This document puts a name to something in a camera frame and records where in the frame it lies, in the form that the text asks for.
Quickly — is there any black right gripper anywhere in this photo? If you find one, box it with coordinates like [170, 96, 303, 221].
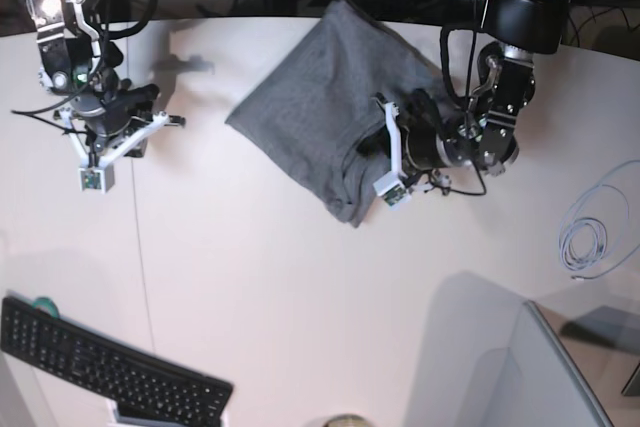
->
[70, 84, 187, 158]

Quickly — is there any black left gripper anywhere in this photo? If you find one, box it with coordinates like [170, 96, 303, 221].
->
[356, 89, 471, 175]

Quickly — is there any grey t-shirt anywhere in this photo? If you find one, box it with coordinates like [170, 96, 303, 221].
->
[226, 0, 453, 227]

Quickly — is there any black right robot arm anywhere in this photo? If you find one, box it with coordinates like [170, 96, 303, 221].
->
[18, 0, 186, 167]

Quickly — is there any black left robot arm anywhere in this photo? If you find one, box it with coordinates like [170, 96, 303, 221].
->
[358, 0, 571, 177]

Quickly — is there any green tape roll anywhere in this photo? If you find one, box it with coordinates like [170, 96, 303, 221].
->
[32, 297, 60, 319]

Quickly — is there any black computer keyboard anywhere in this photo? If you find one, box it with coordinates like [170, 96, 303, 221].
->
[1, 296, 234, 426]

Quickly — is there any round metallic can top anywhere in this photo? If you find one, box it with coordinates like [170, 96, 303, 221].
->
[322, 413, 372, 427]

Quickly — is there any coiled white cable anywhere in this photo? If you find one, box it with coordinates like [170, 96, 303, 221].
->
[558, 160, 640, 282]

